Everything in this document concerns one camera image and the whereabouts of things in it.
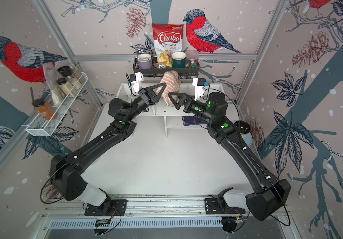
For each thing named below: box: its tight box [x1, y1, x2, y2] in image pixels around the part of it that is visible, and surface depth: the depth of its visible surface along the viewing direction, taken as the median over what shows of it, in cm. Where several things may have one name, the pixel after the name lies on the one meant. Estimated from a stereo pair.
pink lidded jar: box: [184, 49, 199, 69], surface depth 87 cm
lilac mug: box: [137, 53, 153, 70], surface depth 84 cm
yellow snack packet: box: [157, 49, 173, 68], surface depth 86 cm
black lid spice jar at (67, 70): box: [57, 65, 82, 91], surface depth 81 cm
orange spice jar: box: [31, 98, 58, 121], surface depth 68 cm
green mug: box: [171, 51, 187, 69], surface depth 85 cm
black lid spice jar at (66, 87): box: [56, 77, 77, 98], surface depth 79 cm
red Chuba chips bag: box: [151, 22, 185, 57], surface depth 81 cm
